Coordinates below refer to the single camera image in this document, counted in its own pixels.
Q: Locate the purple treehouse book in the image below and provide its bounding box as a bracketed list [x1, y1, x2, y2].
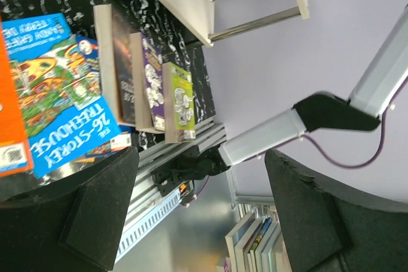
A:
[129, 32, 165, 134]

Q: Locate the orange 78-storey treehouse book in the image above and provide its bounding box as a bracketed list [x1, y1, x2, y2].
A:
[0, 13, 34, 178]

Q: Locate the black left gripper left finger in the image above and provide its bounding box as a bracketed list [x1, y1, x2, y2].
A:
[1, 147, 140, 271]

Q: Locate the white slotted cable duct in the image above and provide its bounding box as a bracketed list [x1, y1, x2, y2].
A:
[115, 188, 180, 263]

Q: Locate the blue 26-storey treehouse book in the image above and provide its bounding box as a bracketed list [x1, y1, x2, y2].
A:
[2, 13, 120, 178]

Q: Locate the background stack of books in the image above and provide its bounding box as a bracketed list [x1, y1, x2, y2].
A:
[215, 204, 292, 271]

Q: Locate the dark tale of two cities book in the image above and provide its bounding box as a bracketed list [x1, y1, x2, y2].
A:
[93, 4, 137, 127]

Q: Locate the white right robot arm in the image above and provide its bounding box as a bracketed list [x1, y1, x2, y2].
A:
[152, 10, 407, 196]

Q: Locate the lime green treehouse book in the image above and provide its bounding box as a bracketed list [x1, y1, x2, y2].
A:
[162, 62, 196, 144]

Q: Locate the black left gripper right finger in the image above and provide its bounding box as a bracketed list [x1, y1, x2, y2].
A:
[265, 149, 407, 271]

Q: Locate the black marble pattern mat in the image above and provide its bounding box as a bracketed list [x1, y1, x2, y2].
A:
[1, 0, 215, 200]

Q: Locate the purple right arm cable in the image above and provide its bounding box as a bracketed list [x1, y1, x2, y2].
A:
[194, 109, 388, 198]

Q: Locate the dark blue treehouse book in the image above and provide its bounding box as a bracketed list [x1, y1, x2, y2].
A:
[75, 34, 132, 159]

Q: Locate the aluminium mounting rail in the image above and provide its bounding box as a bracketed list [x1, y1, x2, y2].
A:
[126, 115, 229, 222]

